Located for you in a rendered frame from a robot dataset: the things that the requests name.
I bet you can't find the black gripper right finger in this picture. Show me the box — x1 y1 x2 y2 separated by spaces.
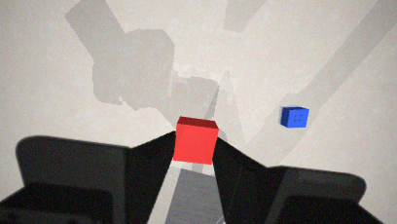
212 136 367 224

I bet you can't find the blue block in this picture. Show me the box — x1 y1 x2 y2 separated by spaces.
280 107 309 129

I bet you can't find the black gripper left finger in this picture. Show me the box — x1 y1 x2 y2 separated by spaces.
16 131 176 224

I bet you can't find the red block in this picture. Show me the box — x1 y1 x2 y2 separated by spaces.
173 116 219 165

